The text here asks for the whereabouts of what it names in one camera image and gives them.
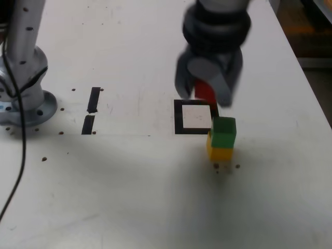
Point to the yellow cube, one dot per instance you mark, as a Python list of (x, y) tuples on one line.
[(220, 153)]

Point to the green cube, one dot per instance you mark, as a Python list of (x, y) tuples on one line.
[(223, 135)]

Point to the black tape square outline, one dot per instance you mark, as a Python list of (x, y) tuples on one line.
[(178, 116)]

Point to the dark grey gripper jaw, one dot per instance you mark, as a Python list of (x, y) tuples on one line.
[(182, 77)]

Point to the red cube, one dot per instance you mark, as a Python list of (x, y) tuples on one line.
[(205, 92)]

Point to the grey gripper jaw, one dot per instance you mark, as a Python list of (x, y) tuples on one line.
[(223, 77)]

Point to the black tape strip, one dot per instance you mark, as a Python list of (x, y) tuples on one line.
[(93, 99)]

